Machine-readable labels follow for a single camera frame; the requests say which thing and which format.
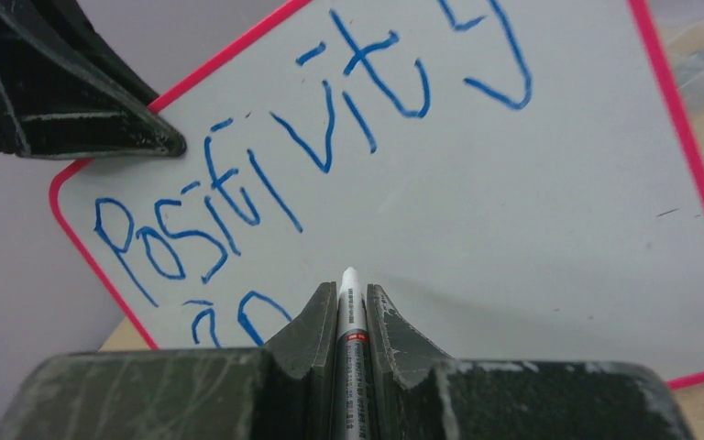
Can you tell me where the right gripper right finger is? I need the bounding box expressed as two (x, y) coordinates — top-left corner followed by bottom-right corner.
(366, 284), (694, 439)

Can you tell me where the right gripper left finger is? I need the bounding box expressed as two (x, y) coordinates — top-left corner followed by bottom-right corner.
(0, 282), (337, 439)

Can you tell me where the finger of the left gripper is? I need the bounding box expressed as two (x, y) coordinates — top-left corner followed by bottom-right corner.
(31, 0), (159, 105)
(0, 0), (186, 160)

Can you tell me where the white whiteboard marker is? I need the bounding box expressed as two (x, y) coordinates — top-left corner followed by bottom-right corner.
(330, 267), (376, 439)

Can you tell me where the red framed whiteboard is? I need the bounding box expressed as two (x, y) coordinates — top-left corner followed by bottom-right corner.
(49, 1), (704, 387)

